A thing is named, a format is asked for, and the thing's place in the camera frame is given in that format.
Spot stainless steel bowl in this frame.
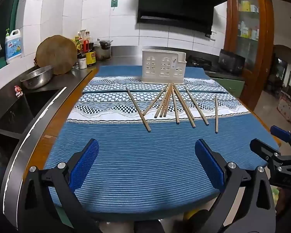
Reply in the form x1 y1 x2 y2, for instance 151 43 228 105
20 65 54 89

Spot white patterned packages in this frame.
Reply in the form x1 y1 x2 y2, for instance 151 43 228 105
278 97 291 127

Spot yellow and white cartons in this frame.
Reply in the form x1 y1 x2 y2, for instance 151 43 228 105
239 0 259 13

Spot white plastic chopstick holder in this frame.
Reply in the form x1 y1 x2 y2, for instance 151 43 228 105
142 49 187 85

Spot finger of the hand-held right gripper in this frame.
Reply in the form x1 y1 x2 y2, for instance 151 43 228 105
250 138 291 173
270 125 291 151

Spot black gas stove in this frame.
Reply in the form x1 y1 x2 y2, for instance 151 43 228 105
186 55 213 70

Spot dark soy sauce bottle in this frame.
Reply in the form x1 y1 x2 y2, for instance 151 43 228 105
83 40 97 66

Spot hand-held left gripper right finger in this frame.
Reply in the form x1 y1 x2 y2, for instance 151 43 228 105
195 139 277 233

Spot assorted small cartons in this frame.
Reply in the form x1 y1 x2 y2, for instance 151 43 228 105
238 21 260 41

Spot black countertop appliance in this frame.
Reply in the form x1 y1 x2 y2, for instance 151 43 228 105
219 49 246 76

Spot green framed window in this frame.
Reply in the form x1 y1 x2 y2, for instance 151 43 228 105
0 0 31 65

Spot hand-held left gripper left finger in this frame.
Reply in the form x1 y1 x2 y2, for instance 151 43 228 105
15 138 100 233

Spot black range hood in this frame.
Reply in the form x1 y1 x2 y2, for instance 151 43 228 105
136 0 227 36

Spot blue patterned woven mat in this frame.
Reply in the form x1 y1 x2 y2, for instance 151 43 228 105
82 65 230 94
44 91 281 215

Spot round wooden chopping block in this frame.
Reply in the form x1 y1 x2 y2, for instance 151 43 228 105
36 35 77 75

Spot bunch of wooden chopsticks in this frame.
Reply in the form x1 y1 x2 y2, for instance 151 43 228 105
126 83 219 134

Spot white detergent bottle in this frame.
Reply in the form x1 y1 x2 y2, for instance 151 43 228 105
5 28 23 64

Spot black kitchen sink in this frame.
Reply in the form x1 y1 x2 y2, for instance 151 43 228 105
0 87 68 139

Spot green drawer cabinet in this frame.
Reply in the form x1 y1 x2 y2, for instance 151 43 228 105
206 75 245 98

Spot wooden glass-door cabinet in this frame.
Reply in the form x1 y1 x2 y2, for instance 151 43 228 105
224 0 275 110

